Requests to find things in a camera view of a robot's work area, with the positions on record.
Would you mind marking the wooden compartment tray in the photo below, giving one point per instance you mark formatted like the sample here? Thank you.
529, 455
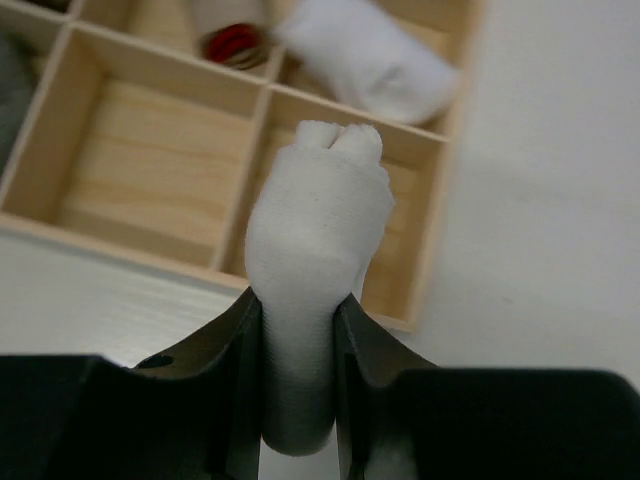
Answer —
136, 148

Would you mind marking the beige rolled sock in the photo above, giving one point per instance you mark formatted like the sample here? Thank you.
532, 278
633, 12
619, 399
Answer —
230, 33

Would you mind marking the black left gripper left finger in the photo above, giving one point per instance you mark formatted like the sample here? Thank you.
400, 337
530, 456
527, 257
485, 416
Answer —
191, 411

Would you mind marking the white sock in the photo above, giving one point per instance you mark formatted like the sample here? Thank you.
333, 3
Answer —
367, 60
312, 233

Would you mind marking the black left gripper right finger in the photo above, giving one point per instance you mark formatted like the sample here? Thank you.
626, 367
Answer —
476, 423

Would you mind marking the grey sock with black stripes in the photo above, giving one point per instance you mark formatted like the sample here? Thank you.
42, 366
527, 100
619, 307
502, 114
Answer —
18, 84

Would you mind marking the white rolled sock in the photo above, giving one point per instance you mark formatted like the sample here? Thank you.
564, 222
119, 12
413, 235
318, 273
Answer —
367, 60

